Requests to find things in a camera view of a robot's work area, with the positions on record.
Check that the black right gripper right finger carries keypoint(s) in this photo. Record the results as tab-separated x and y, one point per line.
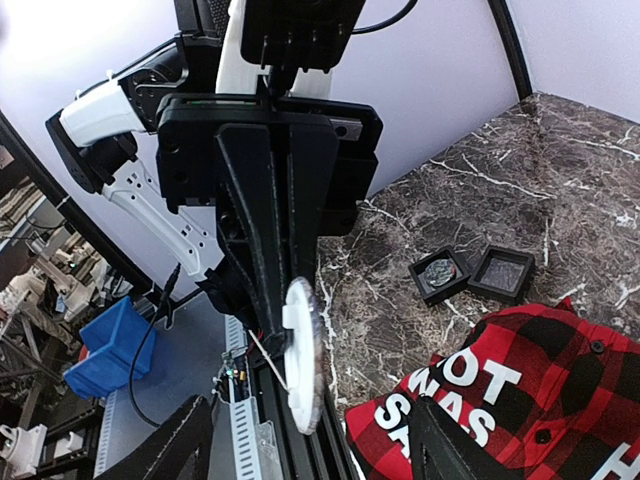
441	449

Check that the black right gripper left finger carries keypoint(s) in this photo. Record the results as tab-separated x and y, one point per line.
185	438

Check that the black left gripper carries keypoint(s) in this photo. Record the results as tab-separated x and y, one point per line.
254	159

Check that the red black plaid shirt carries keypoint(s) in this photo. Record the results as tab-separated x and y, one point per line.
543	391

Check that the round silver brooch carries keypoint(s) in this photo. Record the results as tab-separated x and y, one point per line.
440	272

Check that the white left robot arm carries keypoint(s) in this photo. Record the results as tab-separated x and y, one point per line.
107	139

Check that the blue plastic bin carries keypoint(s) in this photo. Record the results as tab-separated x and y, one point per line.
120	343

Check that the small black open box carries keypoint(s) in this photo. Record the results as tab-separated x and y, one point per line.
431	296

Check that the small black box lid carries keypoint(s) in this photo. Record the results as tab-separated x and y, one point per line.
503	275

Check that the white slotted cable duct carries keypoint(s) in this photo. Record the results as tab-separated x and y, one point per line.
185	361

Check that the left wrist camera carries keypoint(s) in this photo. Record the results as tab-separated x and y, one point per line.
290	46

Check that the black vertical frame post right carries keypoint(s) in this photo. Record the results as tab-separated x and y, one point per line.
512	47

